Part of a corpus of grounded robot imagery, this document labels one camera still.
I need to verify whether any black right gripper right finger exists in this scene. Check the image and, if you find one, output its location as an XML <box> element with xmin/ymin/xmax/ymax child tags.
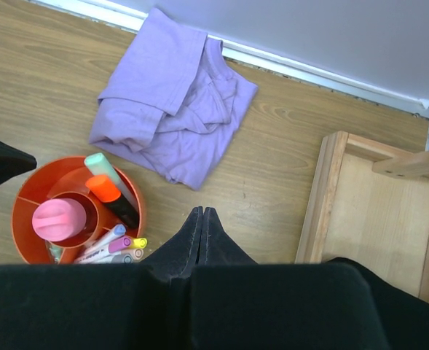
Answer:
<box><xmin>190</xmin><ymin>208</ymin><xmax>429</xmax><ymax>349</ymax></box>

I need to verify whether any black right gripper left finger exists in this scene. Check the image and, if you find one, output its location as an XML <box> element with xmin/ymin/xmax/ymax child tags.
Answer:
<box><xmin>0</xmin><ymin>207</ymin><xmax>203</xmax><ymax>349</ymax></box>

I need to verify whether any grey silver marker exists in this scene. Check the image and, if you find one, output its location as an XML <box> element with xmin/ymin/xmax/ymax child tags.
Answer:
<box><xmin>93</xmin><ymin>254</ymin><xmax>133</xmax><ymax>264</ymax></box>

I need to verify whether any peach capped white marker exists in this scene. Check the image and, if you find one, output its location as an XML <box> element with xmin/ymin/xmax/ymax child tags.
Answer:
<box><xmin>121</xmin><ymin>248</ymin><xmax>144</xmax><ymax>261</ymax></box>

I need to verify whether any pink capped white marker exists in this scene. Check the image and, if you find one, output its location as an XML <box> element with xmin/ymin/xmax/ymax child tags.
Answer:
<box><xmin>74</xmin><ymin>236</ymin><xmax>133</xmax><ymax>264</ymax></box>

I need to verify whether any pink capped clear pencil tube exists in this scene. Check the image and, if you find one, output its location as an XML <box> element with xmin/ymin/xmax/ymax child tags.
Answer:
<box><xmin>31</xmin><ymin>198</ymin><xmax>87</xmax><ymax>242</ymax></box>

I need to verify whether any mint green highlighter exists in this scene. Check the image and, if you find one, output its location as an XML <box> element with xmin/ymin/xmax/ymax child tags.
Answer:
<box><xmin>84</xmin><ymin>152</ymin><xmax>138</xmax><ymax>210</ymax></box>

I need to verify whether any orange black highlighter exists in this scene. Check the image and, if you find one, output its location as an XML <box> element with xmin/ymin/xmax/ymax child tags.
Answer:
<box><xmin>85</xmin><ymin>174</ymin><xmax>140</xmax><ymax>229</ymax></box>

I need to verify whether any yellow capped white marker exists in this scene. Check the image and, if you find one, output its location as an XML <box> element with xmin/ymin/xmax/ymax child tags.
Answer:
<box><xmin>129</xmin><ymin>238</ymin><xmax>148</xmax><ymax>249</ymax></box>

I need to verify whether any orange round organizer container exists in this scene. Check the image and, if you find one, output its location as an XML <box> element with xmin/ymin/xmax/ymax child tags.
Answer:
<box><xmin>10</xmin><ymin>155</ymin><xmax>147</xmax><ymax>265</ymax></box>

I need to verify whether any purple crumpled cloth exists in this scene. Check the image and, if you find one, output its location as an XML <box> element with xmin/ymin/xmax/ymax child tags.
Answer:
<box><xmin>89</xmin><ymin>8</ymin><xmax>258</xmax><ymax>190</ymax></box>

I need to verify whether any wooden tray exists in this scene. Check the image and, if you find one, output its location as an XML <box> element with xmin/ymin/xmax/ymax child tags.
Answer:
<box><xmin>296</xmin><ymin>131</ymin><xmax>429</xmax><ymax>303</ymax></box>

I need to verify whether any wooden rack frame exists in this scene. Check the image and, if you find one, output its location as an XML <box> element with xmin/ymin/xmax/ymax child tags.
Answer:
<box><xmin>372</xmin><ymin>151</ymin><xmax>429</xmax><ymax>179</ymax></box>

